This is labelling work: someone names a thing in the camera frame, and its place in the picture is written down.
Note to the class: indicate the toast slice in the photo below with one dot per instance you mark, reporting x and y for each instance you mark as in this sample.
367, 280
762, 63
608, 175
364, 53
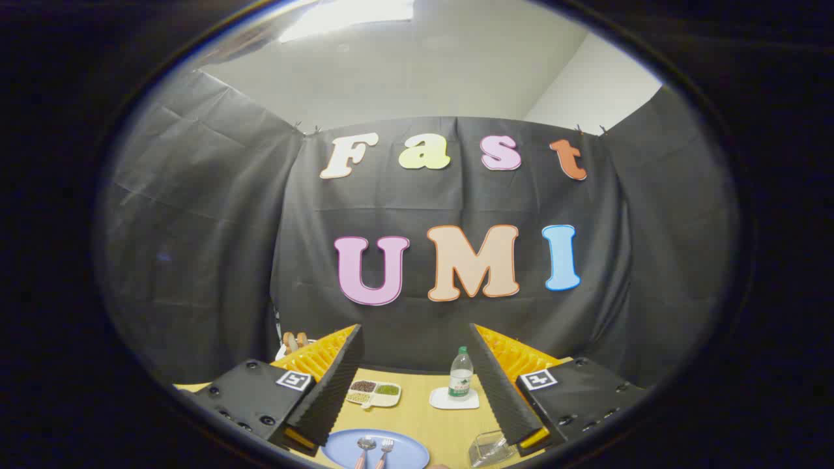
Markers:
302, 339
288, 342

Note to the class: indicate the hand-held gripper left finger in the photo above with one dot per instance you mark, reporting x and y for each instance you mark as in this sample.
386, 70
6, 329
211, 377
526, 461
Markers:
332, 391

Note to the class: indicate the clear water bottle green cap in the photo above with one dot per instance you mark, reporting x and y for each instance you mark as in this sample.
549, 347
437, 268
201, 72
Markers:
460, 378

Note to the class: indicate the white coaster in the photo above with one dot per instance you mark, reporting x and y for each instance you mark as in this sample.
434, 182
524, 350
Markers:
443, 400

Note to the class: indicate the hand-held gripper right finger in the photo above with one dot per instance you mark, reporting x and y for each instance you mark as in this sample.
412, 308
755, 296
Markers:
502, 391

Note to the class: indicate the blue round plate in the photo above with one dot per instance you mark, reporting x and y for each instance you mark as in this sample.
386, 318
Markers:
404, 453

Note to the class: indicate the white divided dish of beans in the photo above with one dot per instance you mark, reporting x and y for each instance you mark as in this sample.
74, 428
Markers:
374, 393

